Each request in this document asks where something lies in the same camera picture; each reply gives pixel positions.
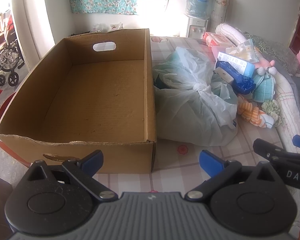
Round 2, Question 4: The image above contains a green leaf pattern pillow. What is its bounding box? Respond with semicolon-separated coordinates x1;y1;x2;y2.
243;31;300;77

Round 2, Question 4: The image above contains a large white plastic bag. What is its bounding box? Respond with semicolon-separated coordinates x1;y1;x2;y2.
153;47;238;146

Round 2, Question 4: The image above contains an orange striped cloth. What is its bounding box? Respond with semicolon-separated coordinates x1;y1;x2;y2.
237;95;274;128

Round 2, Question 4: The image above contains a blue tissue pack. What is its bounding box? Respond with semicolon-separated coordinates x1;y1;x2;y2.
215;51;256;95

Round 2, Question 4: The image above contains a pink wet wipes pack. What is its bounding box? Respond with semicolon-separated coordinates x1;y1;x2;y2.
203;32;232;48

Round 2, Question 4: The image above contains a teal checkered towel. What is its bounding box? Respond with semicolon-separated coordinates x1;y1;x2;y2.
253;73;275;103

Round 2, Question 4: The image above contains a brown cardboard box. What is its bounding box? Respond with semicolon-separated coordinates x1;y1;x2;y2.
0;29;157;174

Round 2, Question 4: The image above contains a white water dispenser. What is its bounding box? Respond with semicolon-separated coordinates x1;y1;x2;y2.
186;16;209;40

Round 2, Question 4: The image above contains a wheelchair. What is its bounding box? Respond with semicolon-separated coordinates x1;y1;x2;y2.
0;23;25;87

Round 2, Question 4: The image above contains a rolled floral mat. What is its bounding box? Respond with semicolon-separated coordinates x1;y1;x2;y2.
210;0;230;32

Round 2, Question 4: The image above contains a white quilted blanket roll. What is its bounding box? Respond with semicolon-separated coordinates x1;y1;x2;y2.
215;23;300;153

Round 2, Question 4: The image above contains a blue water jug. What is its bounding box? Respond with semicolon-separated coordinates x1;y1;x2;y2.
186;0;209;18

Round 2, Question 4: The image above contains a pink round plush toy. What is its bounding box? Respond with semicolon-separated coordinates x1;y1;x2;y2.
254;59;277;76

